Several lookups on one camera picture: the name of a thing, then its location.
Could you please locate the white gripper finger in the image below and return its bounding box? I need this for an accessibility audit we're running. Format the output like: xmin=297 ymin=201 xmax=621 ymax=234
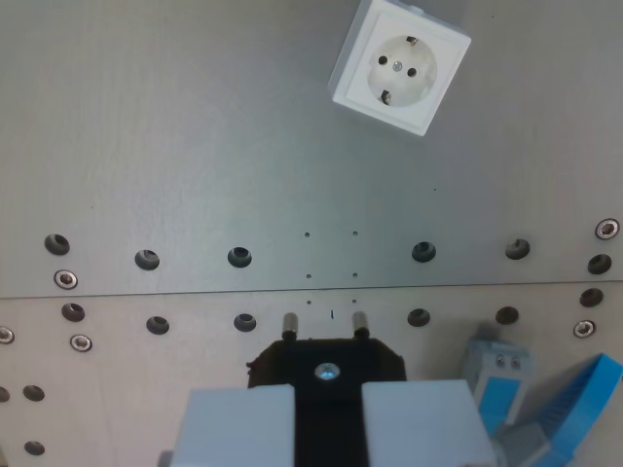
xmin=361 ymin=378 xmax=498 ymax=467
xmin=158 ymin=383 xmax=297 ymax=467

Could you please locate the black two-pin power plug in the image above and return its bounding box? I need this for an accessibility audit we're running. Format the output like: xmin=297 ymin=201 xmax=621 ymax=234
xmin=245 ymin=311 xmax=408 ymax=467

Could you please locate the blue and white terminal module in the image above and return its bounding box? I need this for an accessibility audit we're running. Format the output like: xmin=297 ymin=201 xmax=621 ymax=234
xmin=460 ymin=334 xmax=535 ymax=438

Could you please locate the blue ribbed plastic part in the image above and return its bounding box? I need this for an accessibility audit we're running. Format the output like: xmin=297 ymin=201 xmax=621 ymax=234
xmin=514 ymin=353 xmax=623 ymax=467

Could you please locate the white wall socket box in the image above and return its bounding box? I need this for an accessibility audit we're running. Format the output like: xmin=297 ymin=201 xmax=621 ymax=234
xmin=327 ymin=0 xmax=473 ymax=138

